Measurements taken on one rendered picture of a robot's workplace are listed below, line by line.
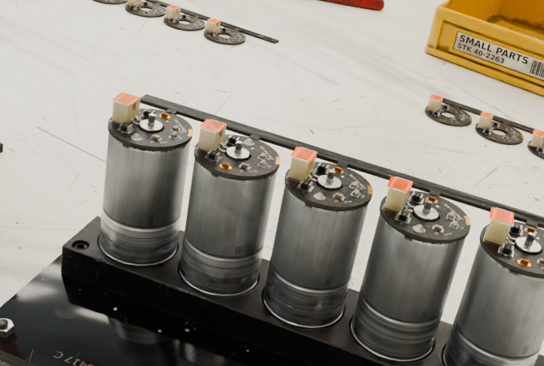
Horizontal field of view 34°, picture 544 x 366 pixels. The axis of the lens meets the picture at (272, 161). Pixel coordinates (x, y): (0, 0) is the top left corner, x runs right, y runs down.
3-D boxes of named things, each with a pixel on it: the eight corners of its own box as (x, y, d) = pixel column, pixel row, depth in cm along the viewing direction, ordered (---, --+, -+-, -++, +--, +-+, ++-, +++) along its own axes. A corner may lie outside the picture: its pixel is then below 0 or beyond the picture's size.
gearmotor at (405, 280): (416, 395, 25) (463, 246, 23) (335, 365, 26) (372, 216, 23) (432, 346, 27) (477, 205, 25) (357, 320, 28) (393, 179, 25)
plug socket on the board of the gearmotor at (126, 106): (133, 128, 26) (136, 108, 26) (108, 120, 26) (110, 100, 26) (146, 119, 27) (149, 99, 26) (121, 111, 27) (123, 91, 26)
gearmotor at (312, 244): (324, 361, 26) (359, 212, 23) (246, 333, 26) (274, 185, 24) (346, 316, 28) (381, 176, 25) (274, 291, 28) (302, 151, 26)
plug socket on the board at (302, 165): (313, 185, 25) (317, 164, 24) (284, 176, 25) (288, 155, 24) (321, 174, 25) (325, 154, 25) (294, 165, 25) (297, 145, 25)
